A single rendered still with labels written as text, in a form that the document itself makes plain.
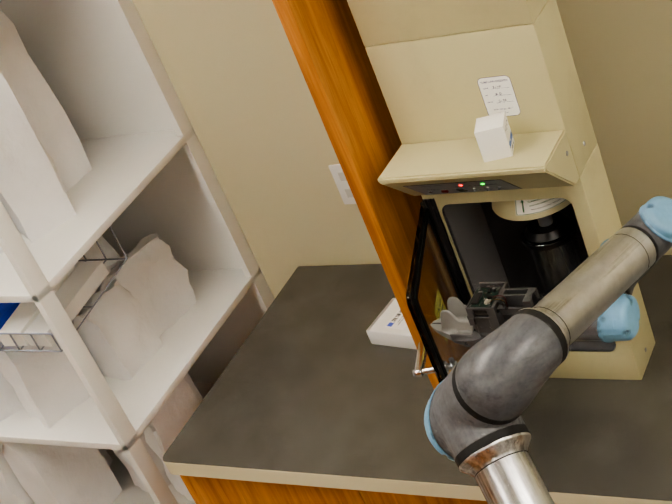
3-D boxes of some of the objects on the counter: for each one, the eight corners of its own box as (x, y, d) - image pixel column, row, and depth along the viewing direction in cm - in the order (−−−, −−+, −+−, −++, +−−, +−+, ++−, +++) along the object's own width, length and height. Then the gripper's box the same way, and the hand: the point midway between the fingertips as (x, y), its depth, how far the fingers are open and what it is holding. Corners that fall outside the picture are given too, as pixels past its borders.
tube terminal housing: (527, 300, 275) (416, -18, 236) (673, 298, 257) (578, -45, 219) (489, 376, 258) (363, 47, 219) (642, 380, 240) (534, 23, 202)
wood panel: (516, 259, 289) (295, -375, 220) (528, 259, 287) (309, -380, 218) (440, 405, 256) (151, -288, 186) (453, 405, 254) (167, -294, 185)
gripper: (543, 277, 207) (430, 279, 219) (526, 311, 201) (410, 312, 213) (557, 317, 211) (445, 317, 223) (540, 352, 205) (426, 351, 217)
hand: (439, 327), depth 218 cm, fingers closed
